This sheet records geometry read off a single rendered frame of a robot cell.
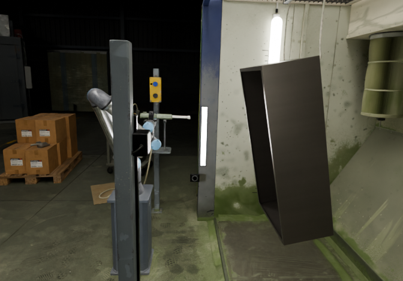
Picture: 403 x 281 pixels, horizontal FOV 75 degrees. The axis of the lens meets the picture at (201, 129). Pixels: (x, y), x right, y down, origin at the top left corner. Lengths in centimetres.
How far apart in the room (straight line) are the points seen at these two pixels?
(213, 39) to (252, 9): 46
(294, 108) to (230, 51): 121
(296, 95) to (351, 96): 153
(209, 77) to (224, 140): 66
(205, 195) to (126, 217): 214
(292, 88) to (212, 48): 122
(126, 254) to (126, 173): 26
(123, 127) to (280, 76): 111
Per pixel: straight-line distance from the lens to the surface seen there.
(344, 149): 324
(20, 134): 486
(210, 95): 267
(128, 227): 86
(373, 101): 281
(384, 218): 271
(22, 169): 456
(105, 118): 216
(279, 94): 164
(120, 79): 74
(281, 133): 169
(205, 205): 299
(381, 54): 280
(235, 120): 273
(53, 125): 459
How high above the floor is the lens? 155
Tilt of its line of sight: 11 degrees down
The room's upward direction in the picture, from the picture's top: 2 degrees clockwise
